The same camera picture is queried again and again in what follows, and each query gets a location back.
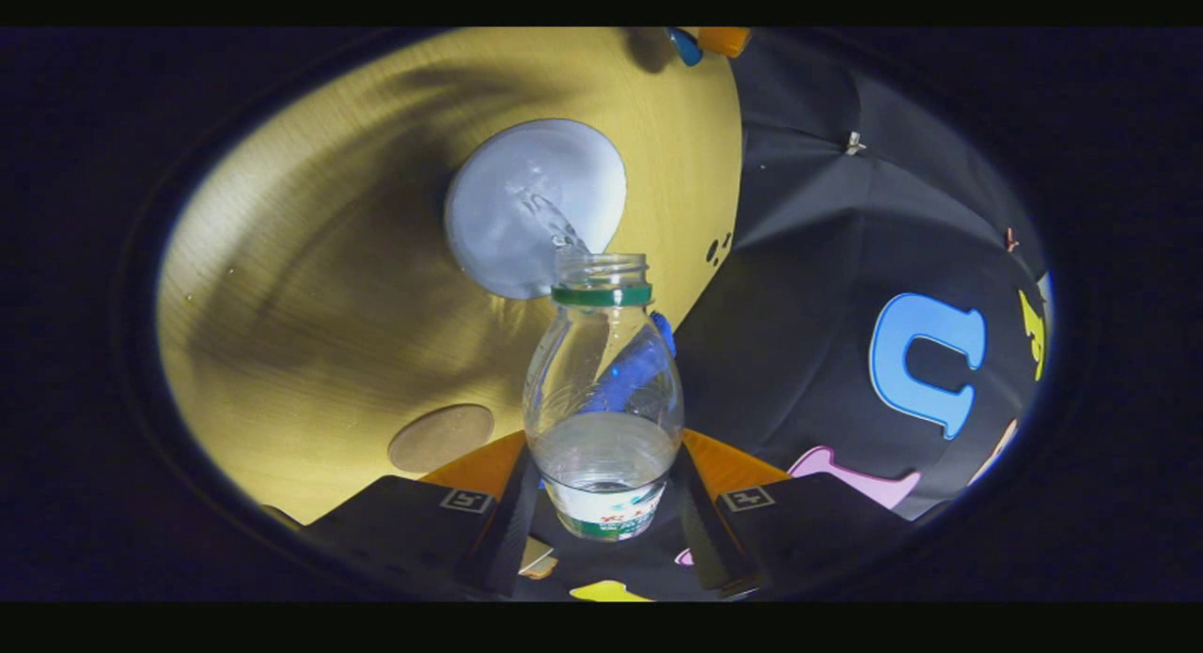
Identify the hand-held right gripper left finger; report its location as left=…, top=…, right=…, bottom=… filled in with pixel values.
left=299, top=431, right=543, bottom=599

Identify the round brown coaster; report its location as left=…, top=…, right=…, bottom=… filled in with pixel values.
left=388, top=404, right=495, bottom=474

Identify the black backdrop cloth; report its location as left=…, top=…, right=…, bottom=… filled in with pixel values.
left=512, top=27, right=1054, bottom=602

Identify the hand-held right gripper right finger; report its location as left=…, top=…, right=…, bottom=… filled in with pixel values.
left=670, top=428, right=910, bottom=599

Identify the blue towel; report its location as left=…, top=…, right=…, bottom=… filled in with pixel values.
left=578, top=310, right=678, bottom=414

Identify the white teacup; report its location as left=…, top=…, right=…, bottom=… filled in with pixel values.
left=444, top=118, right=628, bottom=301

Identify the clear plastic water bottle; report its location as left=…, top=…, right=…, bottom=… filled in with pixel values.
left=523, top=253, right=685, bottom=542

